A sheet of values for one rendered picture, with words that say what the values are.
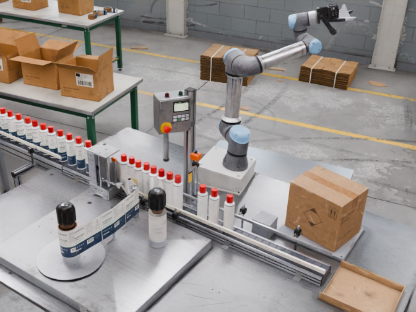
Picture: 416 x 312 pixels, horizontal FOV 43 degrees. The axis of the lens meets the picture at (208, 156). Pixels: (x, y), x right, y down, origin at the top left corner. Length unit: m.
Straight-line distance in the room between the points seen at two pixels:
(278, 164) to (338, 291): 1.12
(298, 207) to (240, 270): 0.44
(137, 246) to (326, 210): 0.91
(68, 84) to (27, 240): 1.96
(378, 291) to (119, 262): 1.17
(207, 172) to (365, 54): 5.20
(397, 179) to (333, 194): 2.56
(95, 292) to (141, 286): 0.19
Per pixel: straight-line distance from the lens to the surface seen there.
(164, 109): 2.59
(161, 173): 2.73
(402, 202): 4.80
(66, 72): 4.35
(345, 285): 2.53
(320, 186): 2.63
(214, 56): 6.77
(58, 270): 2.48
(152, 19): 8.88
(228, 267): 2.53
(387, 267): 2.70
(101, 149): 2.83
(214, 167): 3.03
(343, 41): 7.91
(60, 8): 6.93
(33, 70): 4.65
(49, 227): 2.75
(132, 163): 2.86
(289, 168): 3.32
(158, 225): 2.47
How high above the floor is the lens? 2.50
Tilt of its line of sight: 29 degrees down
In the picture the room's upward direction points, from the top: 2 degrees clockwise
